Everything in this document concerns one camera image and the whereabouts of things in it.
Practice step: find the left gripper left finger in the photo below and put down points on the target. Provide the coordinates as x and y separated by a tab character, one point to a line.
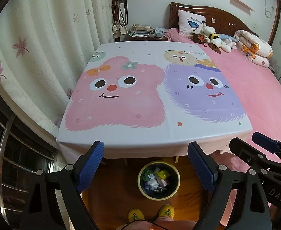
41	210

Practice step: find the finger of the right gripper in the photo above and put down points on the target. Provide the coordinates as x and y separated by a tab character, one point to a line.
265	142

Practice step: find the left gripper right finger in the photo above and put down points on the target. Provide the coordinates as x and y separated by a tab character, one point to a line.
250	210

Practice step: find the yellow rim trash bin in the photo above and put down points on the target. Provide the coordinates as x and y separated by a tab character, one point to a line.
159	180

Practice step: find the pink bed sheet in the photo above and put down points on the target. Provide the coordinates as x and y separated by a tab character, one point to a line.
260	94

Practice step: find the metal rack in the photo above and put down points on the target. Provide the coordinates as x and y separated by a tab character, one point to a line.
22	154

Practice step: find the pink trouser legs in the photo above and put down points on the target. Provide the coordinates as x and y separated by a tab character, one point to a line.
160	223

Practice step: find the right yellow slipper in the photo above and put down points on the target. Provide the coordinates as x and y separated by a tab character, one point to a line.
167	211

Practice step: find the yellow slipper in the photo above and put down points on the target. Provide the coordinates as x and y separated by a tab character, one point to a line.
135	215
167	211

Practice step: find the left yellow slipper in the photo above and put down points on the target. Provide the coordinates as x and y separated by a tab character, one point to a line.
135	215

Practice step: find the folded floral quilt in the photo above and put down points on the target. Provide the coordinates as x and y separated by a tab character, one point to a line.
253	48

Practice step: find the stuffed plush toys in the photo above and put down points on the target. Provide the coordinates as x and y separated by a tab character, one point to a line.
208	37

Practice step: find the wooden headboard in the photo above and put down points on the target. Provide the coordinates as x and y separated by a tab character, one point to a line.
224	22

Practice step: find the cartoon printed mat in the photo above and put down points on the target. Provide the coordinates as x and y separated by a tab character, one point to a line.
151	99

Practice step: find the white embroidered pillow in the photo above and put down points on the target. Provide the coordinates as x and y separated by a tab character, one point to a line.
189	23

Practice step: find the wooden nightstand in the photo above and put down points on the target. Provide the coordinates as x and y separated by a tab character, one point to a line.
148	38

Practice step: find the white curtain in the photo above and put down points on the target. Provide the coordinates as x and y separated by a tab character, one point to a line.
44	47

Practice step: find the stack of books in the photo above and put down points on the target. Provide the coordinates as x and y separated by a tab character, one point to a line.
140	30

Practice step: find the hanging bags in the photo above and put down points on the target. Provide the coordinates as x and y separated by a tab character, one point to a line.
120	18

